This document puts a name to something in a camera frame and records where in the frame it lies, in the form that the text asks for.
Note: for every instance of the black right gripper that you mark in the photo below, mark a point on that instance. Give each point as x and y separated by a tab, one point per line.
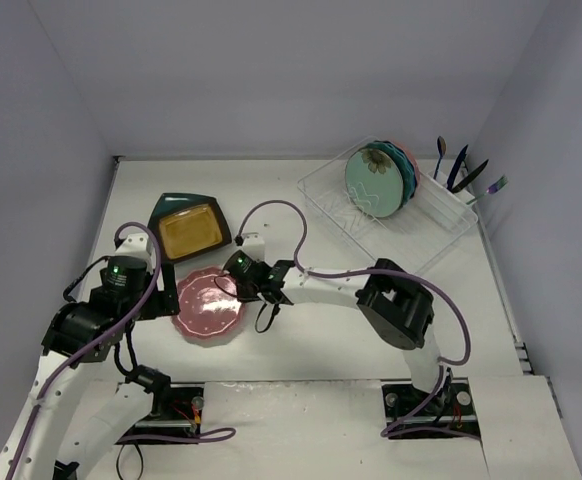
234	267

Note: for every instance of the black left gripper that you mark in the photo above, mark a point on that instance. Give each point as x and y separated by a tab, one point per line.
168	288

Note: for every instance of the red plate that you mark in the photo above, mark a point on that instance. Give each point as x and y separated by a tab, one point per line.
210	315

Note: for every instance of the yellow square plate black rim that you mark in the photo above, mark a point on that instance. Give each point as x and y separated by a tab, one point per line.
192	230

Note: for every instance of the light green flower plate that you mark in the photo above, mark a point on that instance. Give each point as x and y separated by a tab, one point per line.
373	181

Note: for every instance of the teal embossed plate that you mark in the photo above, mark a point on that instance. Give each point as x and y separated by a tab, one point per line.
405	170

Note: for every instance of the blue polka dot plate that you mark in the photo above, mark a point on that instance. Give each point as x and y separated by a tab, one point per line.
415	180

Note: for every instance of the pink polka dot plate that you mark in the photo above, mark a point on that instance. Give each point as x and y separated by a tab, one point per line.
413	155

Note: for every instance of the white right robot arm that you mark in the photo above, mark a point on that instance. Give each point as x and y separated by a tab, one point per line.
399	309

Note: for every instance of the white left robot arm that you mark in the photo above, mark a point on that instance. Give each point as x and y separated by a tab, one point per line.
77	342

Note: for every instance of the dark teal square plate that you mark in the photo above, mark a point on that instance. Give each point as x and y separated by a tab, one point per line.
169	203

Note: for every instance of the white cutlery holder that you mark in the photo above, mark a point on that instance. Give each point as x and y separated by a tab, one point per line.
444	208

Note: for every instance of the dark blue spoon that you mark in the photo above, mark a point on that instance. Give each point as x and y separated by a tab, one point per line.
441	149

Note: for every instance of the blue knife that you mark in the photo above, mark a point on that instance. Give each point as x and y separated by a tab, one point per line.
456	168

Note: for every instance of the black knife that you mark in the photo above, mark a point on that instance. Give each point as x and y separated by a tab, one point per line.
472	176

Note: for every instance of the iridescent fork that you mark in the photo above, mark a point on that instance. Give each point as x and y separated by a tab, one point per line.
491	190

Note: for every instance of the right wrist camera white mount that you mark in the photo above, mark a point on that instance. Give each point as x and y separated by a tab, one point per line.
252	244

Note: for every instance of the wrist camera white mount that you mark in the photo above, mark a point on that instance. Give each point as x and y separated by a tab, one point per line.
252	244
137	245

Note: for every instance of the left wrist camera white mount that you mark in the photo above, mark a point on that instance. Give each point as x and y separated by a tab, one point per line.
137	245

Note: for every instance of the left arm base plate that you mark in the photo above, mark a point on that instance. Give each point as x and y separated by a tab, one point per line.
176	420

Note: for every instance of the clear wire dish rack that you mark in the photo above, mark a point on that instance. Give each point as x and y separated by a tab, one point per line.
407	237

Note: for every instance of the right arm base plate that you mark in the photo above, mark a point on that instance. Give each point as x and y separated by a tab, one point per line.
450	416

